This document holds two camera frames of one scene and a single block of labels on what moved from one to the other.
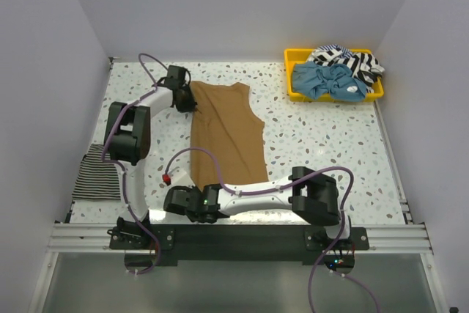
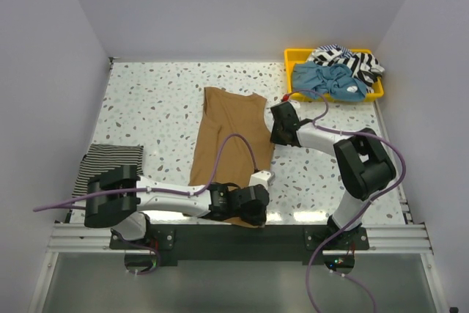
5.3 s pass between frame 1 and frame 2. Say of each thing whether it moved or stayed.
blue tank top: stayed
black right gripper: moved
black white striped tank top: stayed
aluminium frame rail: stayed
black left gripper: moved
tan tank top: moved
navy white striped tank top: stayed
